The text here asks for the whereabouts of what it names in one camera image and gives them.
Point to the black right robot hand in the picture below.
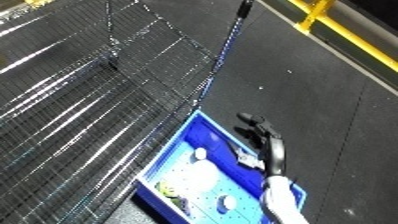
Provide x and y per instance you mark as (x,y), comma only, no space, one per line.
(273,150)

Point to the paper cup with green band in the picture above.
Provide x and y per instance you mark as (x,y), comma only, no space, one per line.
(198,175)

